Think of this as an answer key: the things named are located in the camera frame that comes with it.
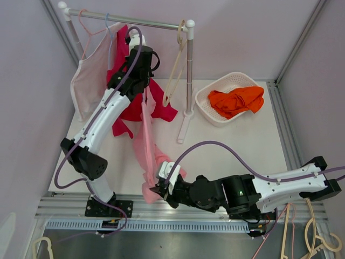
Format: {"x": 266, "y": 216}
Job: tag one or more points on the aluminium mounting rail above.
{"x": 73, "y": 205}

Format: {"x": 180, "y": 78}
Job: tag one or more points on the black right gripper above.
{"x": 163, "y": 193}

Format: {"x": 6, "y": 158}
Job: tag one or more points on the magenta t shirt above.
{"x": 134, "y": 110}

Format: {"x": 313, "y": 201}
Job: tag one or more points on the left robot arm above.
{"x": 81, "y": 152}

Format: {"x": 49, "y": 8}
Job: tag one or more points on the pink wire hanger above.
{"x": 90, "y": 33}

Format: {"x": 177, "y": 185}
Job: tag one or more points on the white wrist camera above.
{"x": 163, "y": 173}
{"x": 132, "y": 41}

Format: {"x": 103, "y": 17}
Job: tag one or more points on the silver rack upright pole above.
{"x": 190, "y": 70}

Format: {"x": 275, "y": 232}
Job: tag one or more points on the pale pink tank top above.
{"x": 89, "y": 82}

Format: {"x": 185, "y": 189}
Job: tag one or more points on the white slotted cable duct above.
{"x": 139, "y": 225}

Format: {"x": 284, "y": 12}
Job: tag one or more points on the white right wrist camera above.
{"x": 163, "y": 173}

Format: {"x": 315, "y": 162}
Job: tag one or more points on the white rack base foot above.
{"x": 187, "y": 117}

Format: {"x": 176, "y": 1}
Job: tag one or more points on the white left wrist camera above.
{"x": 132, "y": 41}

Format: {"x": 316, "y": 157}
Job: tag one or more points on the beige hangers pile right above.
{"x": 314, "y": 242}

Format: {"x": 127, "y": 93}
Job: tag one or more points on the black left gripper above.
{"x": 149, "y": 73}

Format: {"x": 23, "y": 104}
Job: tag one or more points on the orange t shirt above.
{"x": 237, "y": 101}

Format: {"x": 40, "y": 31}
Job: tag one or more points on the beige plastic hanger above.
{"x": 170, "y": 89}

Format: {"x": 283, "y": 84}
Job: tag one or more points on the pink t shirt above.
{"x": 147, "y": 153}

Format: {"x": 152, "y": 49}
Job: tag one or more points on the white perforated plastic basket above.
{"x": 224, "y": 84}

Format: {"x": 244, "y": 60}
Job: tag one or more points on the silver clothes rack rail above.
{"x": 114, "y": 18}

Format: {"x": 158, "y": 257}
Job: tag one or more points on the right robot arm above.
{"x": 246, "y": 195}

